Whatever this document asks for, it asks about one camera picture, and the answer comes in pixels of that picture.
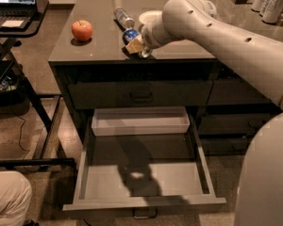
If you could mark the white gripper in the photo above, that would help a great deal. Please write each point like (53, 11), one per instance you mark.
(148, 36)

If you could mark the blue pepsi can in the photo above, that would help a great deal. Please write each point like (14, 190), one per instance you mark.
(129, 35)

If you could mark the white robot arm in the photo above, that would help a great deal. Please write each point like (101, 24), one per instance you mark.
(259, 61)

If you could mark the silver can lying down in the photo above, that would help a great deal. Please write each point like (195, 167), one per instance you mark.
(123, 18)

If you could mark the grey counter cabinet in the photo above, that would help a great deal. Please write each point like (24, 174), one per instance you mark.
(104, 58)

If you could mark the grey top left drawer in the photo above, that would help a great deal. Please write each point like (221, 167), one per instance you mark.
(139, 94)

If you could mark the grey top right drawer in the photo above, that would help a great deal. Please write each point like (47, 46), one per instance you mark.
(234, 92)

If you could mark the grey bottom right drawer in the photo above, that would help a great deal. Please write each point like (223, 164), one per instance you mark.
(225, 146)

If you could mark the grey middle right drawer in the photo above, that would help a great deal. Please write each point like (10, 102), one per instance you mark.
(217, 124)

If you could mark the open grey middle drawer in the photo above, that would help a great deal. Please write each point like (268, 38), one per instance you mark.
(142, 176)

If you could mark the white bowl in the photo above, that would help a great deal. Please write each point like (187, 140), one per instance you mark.
(150, 16)

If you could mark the red apple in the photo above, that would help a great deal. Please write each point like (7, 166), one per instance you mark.
(82, 30)

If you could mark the white plastic tray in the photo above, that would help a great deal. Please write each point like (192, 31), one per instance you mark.
(140, 121)

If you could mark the black laptop stand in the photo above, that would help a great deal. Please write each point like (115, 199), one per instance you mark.
(45, 105)

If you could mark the open laptop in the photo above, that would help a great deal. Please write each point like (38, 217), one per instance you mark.
(16, 14)

